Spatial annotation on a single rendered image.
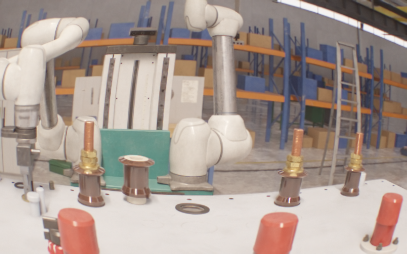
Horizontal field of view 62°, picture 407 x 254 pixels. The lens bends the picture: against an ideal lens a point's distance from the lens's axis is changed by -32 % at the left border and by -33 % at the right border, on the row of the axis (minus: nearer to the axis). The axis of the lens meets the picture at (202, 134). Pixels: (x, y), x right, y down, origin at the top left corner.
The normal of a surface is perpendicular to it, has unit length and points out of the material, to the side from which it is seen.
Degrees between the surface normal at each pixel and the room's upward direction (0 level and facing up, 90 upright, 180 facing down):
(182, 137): 75
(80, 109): 90
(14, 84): 92
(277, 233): 89
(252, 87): 90
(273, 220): 3
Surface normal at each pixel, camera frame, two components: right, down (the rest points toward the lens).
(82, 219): 0.13, -0.97
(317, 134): -0.95, -0.03
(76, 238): 0.22, 0.15
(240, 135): 0.66, -0.03
